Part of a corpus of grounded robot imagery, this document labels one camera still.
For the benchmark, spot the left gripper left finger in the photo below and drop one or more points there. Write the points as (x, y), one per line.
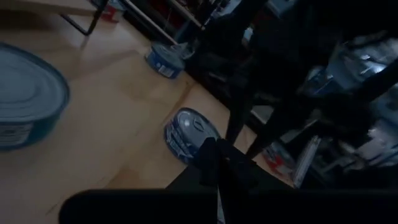
(206, 168)

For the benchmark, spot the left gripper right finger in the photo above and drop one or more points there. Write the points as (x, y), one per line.
(239, 174)

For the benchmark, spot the blue label seafood can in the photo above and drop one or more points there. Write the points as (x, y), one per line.
(164, 62)
(186, 130)

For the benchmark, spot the teal label seafood can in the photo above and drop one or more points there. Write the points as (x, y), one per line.
(28, 93)

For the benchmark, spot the white mounting bracket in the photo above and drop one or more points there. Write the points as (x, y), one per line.
(306, 161)

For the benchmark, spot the black metal shelf bracket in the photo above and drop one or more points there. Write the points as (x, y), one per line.
(99, 15)

